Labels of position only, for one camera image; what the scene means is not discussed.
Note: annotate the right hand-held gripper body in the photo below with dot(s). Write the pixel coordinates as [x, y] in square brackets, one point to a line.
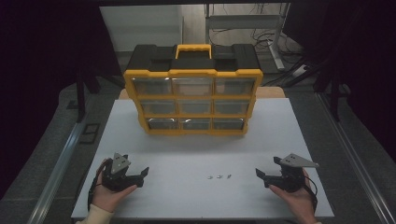
[292, 179]

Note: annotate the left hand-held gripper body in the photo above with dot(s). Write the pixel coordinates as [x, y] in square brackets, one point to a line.
[118, 165]

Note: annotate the yellow and black parts organizer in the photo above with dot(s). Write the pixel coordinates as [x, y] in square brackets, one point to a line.
[193, 63]

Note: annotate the person's right hand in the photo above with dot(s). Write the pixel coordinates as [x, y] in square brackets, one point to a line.
[299, 202]

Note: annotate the person's left hand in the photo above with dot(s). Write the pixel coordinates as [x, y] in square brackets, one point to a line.
[106, 199]

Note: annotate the dark floor socket plate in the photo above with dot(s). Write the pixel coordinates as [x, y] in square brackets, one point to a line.
[89, 133]

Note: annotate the black stand leg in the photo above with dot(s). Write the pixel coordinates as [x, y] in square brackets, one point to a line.
[334, 99]
[81, 99]

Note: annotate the grid of clear drawers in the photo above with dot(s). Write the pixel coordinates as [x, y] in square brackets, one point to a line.
[152, 86]

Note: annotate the white power strip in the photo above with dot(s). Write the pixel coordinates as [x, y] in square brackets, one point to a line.
[300, 71]

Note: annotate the dark curtain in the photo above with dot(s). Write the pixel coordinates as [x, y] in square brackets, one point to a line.
[358, 62]
[46, 62]

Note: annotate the aluminium rail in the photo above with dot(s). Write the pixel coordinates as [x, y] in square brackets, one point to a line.
[358, 161]
[59, 168]

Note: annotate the white metal desk frame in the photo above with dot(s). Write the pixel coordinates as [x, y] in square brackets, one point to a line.
[243, 21]

